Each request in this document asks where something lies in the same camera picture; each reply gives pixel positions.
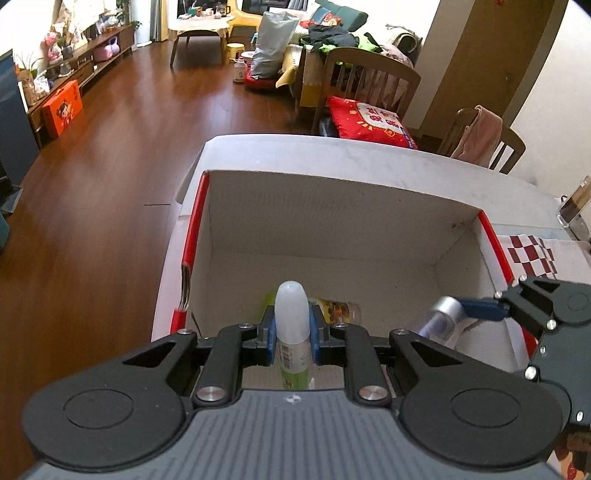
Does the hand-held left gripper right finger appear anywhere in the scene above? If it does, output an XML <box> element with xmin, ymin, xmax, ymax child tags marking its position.
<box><xmin>310</xmin><ymin>305</ymin><xmax>467</xmax><ymax>408</ymax></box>

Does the red checked printed cloth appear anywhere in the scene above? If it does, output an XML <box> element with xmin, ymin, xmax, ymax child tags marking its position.
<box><xmin>496</xmin><ymin>233</ymin><xmax>591</xmax><ymax>289</ymax></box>

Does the sofa with clothing pile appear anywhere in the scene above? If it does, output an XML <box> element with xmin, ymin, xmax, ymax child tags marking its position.
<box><xmin>295</xmin><ymin>0</ymin><xmax>423</xmax><ymax>75</ymax></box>

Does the white floor appliance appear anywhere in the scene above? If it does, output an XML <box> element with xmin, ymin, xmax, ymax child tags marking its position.
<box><xmin>136</xmin><ymin>0</ymin><xmax>156</xmax><ymax>47</ymax></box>

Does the grey plastic bag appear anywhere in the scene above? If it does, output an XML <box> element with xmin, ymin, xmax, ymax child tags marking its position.
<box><xmin>249</xmin><ymin>11</ymin><xmax>300</xmax><ymax>80</ymax></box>

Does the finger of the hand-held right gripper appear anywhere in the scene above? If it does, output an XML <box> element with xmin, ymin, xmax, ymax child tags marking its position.
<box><xmin>459</xmin><ymin>276</ymin><xmax>571</xmax><ymax>321</ymax></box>
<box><xmin>525</xmin><ymin>322</ymin><xmax>578</xmax><ymax>423</ymax></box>

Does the dark blue panel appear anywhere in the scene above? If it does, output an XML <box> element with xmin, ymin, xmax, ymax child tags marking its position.
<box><xmin>0</xmin><ymin>48</ymin><xmax>40</xmax><ymax>185</ymax></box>

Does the wooden slatted chair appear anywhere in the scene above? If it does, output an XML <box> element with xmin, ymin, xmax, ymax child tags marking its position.
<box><xmin>311</xmin><ymin>46</ymin><xmax>422</xmax><ymax>139</ymax></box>

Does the white cardboard box red outside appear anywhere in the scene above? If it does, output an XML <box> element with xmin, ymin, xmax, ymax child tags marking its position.
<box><xmin>170</xmin><ymin>170</ymin><xmax>539</xmax><ymax>393</ymax></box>

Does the yellow plastic chair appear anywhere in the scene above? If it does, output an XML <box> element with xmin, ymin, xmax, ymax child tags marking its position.
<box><xmin>228</xmin><ymin>0</ymin><xmax>264</xmax><ymax>38</ymax></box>

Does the glass jar yellow label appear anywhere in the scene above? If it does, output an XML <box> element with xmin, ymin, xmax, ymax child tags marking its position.
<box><xmin>308</xmin><ymin>298</ymin><xmax>362</xmax><ymax>326</ymax></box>

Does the green and white bottle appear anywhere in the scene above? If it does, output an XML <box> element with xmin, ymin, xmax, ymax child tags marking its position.
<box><xmin>274</xmin><ymin>281</ymin><xmax>312</xmax><ymax>393</ymax></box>

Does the yellow cloth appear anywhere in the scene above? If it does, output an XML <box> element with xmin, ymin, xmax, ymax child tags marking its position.
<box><xmin>276</xmin><ymin>44</ymin><xmax>306</xmax><ymax>89</ymax></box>

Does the red floor cushion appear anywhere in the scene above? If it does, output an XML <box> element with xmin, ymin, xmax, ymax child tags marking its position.
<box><xmin>245</xmin><ymin>73</ymin><xmax>283</xmax><ymax>92</ymax></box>

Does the pink bag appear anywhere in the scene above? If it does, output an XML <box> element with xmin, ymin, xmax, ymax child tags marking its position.
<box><xmin>92</xmin><ymin>37</ymin><xmax>122</xmax><ymax>63</ymax></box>

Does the red printed cushion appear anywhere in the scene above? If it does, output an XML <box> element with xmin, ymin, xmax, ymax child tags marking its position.
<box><xmin>327</xmin><ymin>96</ymin><xmax>419</xmax><ymax>151</ymax></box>

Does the orange printed box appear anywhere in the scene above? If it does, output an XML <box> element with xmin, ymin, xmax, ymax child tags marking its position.
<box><xmin>41</xmin><ymin>79</ymin><xmax>85</xmax><ymax>139</ymax></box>

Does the wooden chair with cloth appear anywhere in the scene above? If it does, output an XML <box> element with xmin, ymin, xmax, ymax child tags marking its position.
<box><xmin>436</xmin><ymin>107</ymin><xmax>527</xmax><ymax>175</ymax></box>

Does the pink flower bouquet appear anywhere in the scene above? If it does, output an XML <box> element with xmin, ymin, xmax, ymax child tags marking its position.
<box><xmin>44</xmin><ymin>31</ymin><xmax>66</xmax><ymax>65</ymax></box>

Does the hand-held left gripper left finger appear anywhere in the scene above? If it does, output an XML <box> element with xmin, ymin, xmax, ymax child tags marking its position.
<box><xmin>121</xmin><ymin>305</ymin><xmax>278</xmax><ymax>408</ymax></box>

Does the pink cloth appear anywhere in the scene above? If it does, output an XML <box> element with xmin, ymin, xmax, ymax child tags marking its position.
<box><xmin>450</xmin><ymin>105</ymin><xmax>503</xmax><ymax>168</ymax></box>

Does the wooden tv cabinet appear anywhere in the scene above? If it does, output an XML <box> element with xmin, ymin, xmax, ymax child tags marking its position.
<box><xmin>25</xmin><ymin>23</ymin><xmax>137</xmax><ymax>139</ymax></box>

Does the white coffee table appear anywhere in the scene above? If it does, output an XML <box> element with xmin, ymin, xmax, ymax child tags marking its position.
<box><xmin>167</xmin><ymin>14</ymin><xmax>236</xmax><ymax>69</ymax></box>

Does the clear vial silver cap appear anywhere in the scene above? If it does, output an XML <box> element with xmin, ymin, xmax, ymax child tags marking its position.
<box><xmin>418</xmin><ymin>295</ymin><xmax>467</xmax><ymax>352</ymax></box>

